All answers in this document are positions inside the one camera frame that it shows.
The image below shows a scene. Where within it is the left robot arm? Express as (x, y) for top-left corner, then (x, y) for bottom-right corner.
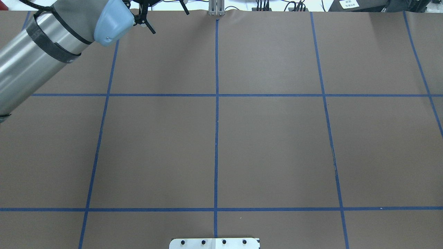
(0, 0), (158, 122)

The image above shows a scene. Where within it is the black label box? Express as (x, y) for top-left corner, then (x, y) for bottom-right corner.
(328, 0), (433, 13)

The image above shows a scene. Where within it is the aluminium frame post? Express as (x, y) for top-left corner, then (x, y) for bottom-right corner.
(208, 0), (226, 16)

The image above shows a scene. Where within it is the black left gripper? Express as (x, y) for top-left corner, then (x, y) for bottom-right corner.
(123, 0), (190, 34)

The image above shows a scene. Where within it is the white camera stand base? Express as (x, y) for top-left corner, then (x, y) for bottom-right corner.
(169, 238), (261, 249)

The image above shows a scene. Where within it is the orange black usb hub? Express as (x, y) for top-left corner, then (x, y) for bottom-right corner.
(283, 0), (308, 12)
(253, 0), (272, 12)

